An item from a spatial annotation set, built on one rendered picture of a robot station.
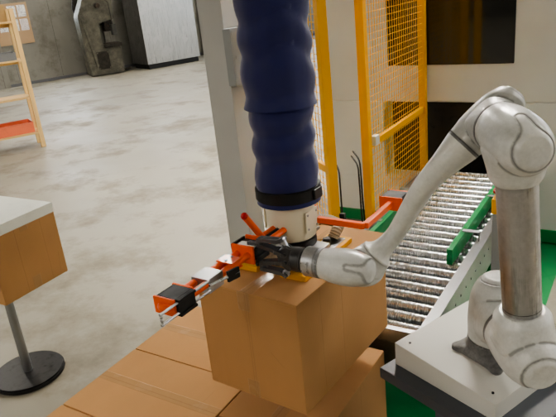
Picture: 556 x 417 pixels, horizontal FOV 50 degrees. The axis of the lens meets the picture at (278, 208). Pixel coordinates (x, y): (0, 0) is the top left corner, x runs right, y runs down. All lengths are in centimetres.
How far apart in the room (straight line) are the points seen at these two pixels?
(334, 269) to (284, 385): 50
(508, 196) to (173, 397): 147
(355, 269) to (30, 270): 205
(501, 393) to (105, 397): 145
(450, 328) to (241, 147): 176
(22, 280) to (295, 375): 176
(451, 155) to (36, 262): 232
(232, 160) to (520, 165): 227
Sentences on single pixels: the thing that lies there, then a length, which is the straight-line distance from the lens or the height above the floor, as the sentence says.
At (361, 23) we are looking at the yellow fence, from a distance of 352.
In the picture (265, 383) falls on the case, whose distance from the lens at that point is 206.
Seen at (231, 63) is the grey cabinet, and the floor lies 159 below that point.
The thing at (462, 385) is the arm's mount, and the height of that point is 81.
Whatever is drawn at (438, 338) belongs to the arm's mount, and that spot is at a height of 83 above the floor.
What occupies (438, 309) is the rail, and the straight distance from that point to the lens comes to 269.
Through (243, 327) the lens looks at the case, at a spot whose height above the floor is 94.
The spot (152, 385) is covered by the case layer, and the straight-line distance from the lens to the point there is 251.
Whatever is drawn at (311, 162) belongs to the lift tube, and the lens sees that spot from 196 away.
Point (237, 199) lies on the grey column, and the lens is 353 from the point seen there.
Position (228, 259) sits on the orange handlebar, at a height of 121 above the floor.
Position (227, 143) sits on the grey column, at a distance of 344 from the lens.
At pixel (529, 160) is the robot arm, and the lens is 143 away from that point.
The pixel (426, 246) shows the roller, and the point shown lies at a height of 54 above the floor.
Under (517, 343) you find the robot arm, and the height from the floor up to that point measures 103.
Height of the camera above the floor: 197
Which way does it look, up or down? 21 degrees down
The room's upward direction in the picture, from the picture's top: 6 degrees counter-clockwise
